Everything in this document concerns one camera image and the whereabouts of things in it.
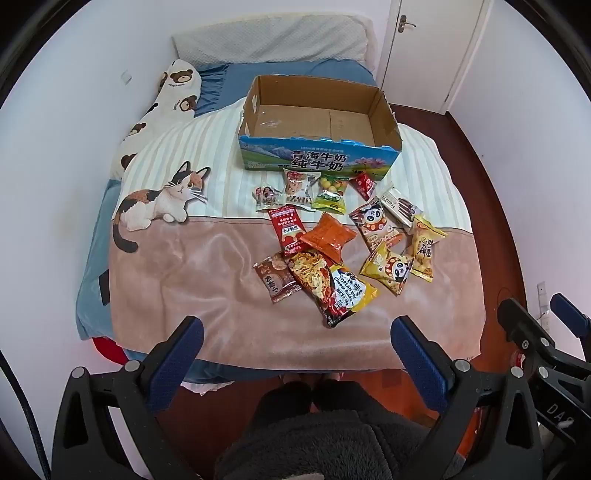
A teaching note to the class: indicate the printed cardboard box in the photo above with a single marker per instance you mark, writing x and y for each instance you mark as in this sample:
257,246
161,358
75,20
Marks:
318,122

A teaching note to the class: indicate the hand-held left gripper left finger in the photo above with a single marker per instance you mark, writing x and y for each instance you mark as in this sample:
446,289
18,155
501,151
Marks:
178,364

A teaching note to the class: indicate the blue bed sheet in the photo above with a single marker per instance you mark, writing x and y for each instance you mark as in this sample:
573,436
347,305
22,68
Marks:
295,69

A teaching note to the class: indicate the white wall socket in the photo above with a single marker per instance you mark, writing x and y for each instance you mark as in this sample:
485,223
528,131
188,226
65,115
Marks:
543,300

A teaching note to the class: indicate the large instant noodle packet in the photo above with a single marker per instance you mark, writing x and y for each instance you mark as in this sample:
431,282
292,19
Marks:
330,288

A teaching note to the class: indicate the brown snack packet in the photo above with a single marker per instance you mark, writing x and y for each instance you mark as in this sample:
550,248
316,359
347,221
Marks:
276,279

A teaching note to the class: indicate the yellow biscuit packet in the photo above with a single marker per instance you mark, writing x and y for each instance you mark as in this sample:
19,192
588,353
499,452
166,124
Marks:
425,249

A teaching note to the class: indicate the small yellow panda packet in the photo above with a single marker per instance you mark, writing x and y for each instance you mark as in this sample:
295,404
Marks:
388,268

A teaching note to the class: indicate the plain orange snack packet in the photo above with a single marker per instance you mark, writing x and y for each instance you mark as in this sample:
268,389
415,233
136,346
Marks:
328,236

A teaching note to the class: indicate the grey pillow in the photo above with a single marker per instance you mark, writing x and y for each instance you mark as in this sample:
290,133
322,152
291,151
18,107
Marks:
272,39

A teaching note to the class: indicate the small red snack packet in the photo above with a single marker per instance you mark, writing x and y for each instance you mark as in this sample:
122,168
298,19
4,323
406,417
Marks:
364,184

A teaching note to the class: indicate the brown striped wafer packet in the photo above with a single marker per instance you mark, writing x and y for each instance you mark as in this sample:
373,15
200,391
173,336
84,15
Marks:
400,205

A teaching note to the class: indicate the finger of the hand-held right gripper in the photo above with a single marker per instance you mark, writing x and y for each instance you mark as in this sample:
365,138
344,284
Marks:
528,330
572,316

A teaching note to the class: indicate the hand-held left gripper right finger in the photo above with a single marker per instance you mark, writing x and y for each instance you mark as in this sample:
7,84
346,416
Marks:
415,360

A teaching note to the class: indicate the green candy ball packet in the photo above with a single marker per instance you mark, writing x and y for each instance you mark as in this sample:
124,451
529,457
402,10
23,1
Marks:
330,196

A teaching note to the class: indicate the white door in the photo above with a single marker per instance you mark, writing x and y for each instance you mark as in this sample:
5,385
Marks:
438,46

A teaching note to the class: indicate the white cookie packet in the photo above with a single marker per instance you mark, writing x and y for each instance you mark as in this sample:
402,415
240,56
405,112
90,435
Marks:
299,191

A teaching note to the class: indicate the bear print pillow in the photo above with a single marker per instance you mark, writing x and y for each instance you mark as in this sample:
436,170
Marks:
173,99

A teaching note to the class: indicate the long red snack packet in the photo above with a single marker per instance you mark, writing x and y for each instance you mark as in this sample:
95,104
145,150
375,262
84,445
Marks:
286,230

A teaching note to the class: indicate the red object under bed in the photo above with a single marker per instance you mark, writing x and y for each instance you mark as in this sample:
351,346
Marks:
108,351

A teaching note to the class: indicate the person's dark fleece clothing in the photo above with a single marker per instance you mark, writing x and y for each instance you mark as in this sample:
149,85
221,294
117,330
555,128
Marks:
323,438

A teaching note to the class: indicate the white wall switch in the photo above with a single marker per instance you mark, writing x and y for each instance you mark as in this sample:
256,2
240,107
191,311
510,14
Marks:
125,76

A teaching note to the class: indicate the white cloth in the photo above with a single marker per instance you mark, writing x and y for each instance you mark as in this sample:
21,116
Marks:
207,386

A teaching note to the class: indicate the large orange panda packet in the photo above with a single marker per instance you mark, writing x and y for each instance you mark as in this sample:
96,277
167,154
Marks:
376,224

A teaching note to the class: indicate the small white snack packet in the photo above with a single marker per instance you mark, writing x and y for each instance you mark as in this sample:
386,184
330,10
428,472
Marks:
268,197

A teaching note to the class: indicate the cat print blanket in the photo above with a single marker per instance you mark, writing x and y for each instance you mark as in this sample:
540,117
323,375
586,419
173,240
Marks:
207,258

